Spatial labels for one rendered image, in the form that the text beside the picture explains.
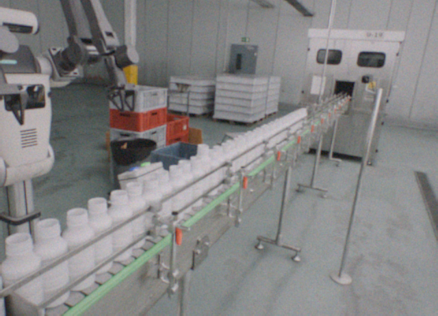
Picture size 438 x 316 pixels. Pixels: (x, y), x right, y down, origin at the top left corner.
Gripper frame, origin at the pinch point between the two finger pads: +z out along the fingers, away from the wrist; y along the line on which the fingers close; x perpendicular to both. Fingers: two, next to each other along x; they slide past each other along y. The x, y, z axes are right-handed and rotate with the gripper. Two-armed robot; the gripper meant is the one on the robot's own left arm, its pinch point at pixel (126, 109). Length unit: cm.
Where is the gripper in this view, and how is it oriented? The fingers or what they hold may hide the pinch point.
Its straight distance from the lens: 126.2
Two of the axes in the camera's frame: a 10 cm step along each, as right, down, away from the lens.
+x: -9.0, 2.3, 3.6
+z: 2.7, 9.6, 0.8
